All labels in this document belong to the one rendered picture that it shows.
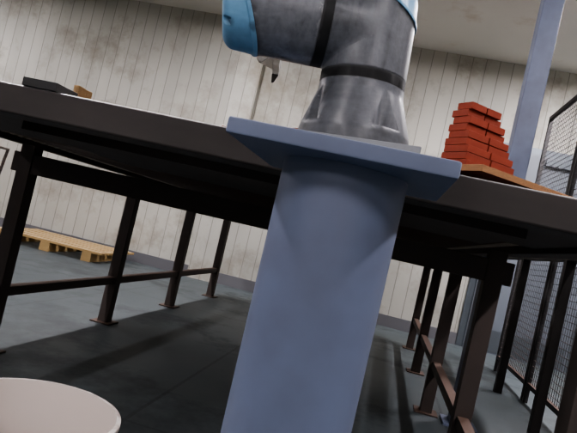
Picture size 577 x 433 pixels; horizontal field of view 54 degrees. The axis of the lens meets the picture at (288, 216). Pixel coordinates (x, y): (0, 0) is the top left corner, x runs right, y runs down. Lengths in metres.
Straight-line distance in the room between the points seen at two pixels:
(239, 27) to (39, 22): 7.26
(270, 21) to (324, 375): 0.44
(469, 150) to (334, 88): 1.25
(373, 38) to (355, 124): 0.12
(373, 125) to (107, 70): 6.69
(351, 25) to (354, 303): 0.35
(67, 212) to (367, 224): 6.64
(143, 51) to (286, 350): 6.62
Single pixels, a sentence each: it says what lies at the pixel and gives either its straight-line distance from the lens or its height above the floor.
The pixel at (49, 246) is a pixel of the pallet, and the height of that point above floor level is 0.06.
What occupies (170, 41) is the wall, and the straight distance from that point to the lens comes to 7.11.
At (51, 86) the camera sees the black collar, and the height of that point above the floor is 0.92.
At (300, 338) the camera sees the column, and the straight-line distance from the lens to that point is 0.70.
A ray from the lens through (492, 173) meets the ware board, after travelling 1.60.
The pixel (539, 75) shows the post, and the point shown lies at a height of 1.80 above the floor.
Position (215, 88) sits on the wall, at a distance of 6.75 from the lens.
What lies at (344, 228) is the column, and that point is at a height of 0.77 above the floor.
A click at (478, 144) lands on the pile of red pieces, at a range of 2.01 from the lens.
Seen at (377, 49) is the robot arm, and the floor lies 1.00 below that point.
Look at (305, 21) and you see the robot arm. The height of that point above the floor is 1.02.
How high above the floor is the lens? 0.75
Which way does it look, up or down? 1 degrees up
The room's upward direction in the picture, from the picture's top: 13 degrees clockwise
